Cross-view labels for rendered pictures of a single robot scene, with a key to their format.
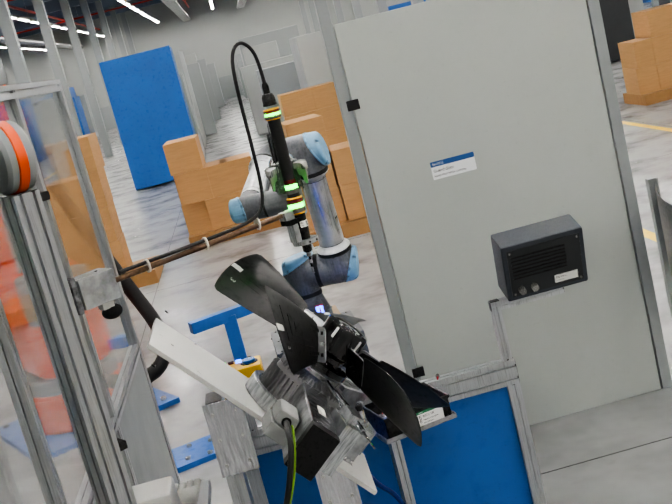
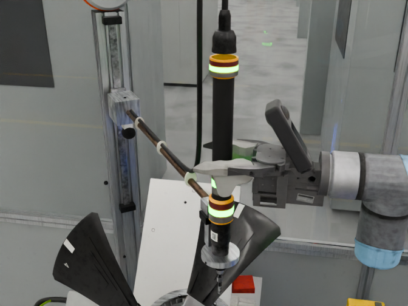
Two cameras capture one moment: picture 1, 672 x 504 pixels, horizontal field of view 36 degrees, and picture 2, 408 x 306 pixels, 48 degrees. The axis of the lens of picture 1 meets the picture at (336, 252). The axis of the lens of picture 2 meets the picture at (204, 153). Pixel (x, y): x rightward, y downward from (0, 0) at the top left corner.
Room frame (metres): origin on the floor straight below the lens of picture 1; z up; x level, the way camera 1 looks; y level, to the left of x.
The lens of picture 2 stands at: (2.84, -0.59, 1.97)
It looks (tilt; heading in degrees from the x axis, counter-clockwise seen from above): 25 degrees down; 103
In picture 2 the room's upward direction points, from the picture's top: straight up
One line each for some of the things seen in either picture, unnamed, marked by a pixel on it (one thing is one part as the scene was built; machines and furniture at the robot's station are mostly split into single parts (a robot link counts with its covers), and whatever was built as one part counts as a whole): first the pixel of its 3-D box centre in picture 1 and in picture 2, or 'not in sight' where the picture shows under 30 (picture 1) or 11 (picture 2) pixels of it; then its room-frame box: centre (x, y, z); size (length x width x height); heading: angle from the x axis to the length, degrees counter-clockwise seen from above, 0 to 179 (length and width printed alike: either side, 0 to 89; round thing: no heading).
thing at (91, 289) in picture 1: (90, 289); (123, 107); (2.32, 0.56, 1.54); 0.10 x 0.07 x 0.08; 128
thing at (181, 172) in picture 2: (203, 246); (161, 148); (2.52, 0.31, 1.54); 0.54 x 0.01 x 0.01; 128
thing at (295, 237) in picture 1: (298, 226); (218, 231); (2.71, 0.08, 1.50); 0.09 x 0.07 x 0.10; 128
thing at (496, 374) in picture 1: (378, 407); not in sight; (3.08, -0.01, 0.82); 0.90 x 0.04 x 0.08; 93
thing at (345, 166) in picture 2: not in sight; (340, 173); (2.90, 0.09, 1.64); 0.08 x 0.05 x 0.08; 93
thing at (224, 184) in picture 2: (303, 172); (223, 180); (2.72, 0.03, 1.63); 0.09 x 0.03 x 0.06; 25
